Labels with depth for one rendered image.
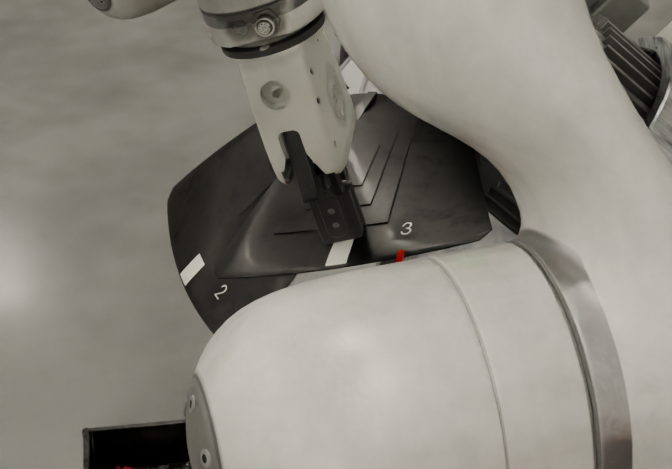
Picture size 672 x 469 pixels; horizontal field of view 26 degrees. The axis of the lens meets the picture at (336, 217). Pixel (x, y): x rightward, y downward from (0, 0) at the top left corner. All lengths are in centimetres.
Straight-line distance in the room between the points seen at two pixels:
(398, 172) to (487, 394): 63
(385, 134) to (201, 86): 281
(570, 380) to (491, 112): 10
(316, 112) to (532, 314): 47
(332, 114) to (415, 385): 51
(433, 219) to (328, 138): 13
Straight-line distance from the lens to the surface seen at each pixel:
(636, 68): 135
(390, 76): 54
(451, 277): 55
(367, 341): 52
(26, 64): 418
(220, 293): 141
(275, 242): 112
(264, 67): 98
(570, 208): 56
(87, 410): 281
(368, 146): 118
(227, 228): 143
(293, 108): 99
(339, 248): 108
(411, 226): 108
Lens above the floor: 172
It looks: 31 degrees down
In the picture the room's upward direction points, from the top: straight up
